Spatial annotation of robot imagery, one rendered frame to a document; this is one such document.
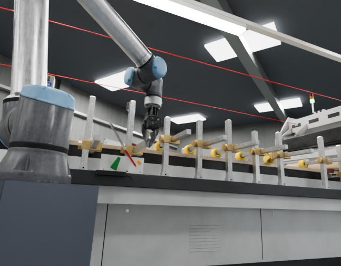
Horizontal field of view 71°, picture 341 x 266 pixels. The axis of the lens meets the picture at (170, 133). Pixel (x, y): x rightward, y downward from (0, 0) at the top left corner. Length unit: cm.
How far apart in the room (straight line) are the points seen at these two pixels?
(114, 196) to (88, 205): 78
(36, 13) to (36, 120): 46
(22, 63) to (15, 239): 58
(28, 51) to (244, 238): 189
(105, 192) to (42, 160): 83
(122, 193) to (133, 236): 36
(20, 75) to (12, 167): 37
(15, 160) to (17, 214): 15
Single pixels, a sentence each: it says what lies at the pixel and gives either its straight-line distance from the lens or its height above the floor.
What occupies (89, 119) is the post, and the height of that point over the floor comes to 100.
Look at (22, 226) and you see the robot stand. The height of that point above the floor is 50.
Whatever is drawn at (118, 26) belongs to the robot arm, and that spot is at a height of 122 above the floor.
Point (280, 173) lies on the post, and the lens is 213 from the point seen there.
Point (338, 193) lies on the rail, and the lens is 258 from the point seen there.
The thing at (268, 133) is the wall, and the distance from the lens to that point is 939.
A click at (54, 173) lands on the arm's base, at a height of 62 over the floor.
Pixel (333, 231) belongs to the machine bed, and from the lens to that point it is 292.
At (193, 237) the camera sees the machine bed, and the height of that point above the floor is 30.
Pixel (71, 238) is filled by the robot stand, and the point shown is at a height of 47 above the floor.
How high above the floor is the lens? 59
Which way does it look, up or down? 14 degrees up
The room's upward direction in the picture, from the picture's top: 3 degrees clockwise
